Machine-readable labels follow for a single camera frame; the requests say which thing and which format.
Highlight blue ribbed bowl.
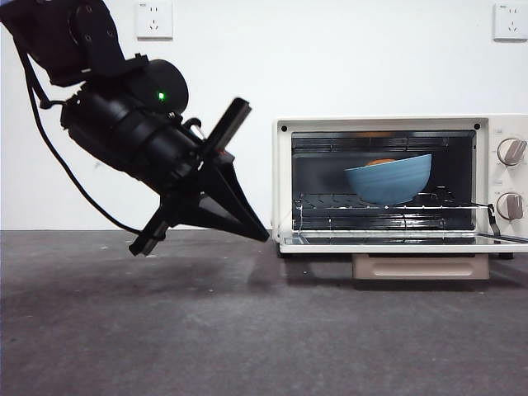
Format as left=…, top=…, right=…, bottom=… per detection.
left=344, top=153, right=433, bottom=206

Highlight glass oven door with handle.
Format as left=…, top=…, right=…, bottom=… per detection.
left=279, top=230, right=528, bottom=281

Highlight cream Toshiba toaster oven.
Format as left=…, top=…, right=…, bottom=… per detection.
left=271, top=115, right=528, bottom=260

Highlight cream oven knob, upright pointer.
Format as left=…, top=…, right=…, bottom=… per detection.
left=496, top=192, right=525, bottom=219

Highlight cream oven knob, slanted pointer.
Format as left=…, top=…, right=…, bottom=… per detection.
left=497, top=139, right=528, bottom=167

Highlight black cable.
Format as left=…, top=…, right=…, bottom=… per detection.
left=22, top=51, right=148, bottom=240

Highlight wire oven rack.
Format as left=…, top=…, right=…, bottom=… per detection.
left=293, top=191, right=492, bottom=232

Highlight white wall socket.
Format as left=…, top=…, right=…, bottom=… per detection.
left=136, top=0, right=174, bottom=41
left=493, top=2, right=528, bottom=42

